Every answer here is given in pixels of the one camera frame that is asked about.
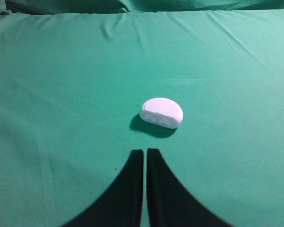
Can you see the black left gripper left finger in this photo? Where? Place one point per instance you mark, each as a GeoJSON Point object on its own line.
{"type": "Point", "coordinates": [120, 205]}

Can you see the green table cloth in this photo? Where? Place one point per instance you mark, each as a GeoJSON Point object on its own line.
{"type": "Point", "coordinates": [72, 86]}

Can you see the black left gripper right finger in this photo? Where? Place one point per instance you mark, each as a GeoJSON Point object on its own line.
{"type": "Point", "coordinates": [169, 202]}

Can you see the white earphone case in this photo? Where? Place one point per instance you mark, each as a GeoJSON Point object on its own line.
{"type": "Point", "coordinates": [163, 112]}

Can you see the green backdrop cloth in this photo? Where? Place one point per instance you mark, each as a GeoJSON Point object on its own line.
{"type": "Point", "coordinates": [51, 7]}

